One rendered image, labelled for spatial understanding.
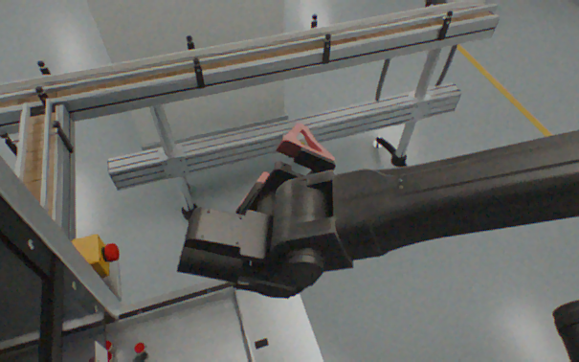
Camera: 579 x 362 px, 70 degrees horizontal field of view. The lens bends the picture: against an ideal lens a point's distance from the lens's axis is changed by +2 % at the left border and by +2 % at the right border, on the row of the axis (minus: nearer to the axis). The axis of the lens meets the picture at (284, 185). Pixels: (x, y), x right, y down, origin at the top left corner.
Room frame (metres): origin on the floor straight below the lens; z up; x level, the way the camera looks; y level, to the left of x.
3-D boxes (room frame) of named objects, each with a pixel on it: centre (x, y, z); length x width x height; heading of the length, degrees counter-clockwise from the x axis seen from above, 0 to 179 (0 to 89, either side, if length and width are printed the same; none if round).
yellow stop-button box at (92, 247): (0.42, 0.42, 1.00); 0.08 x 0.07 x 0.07; 108
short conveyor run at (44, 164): (0.65, 0.65, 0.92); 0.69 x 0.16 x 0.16; 18
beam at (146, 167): (1.31, -0.05, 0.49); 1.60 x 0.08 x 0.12; 108
